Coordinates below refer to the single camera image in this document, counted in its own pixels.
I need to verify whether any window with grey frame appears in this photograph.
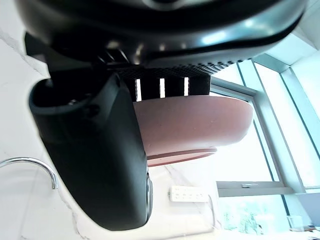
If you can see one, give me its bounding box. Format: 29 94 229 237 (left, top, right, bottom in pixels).
209 32 320 233

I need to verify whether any white power strip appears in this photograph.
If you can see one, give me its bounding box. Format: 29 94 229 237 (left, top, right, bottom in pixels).
167 185 209 203

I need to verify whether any chrome curved faucet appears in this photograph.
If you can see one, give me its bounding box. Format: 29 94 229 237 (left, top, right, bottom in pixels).
0 156 59 190

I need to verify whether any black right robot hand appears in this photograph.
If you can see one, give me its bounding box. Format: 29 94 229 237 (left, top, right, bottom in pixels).
14 0 308 232

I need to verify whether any pink bowl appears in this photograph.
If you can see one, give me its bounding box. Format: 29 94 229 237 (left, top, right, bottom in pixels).
132 94 255 168

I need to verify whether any clear plastic cup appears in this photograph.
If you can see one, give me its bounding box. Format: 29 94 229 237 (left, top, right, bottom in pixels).
286 214 304 233

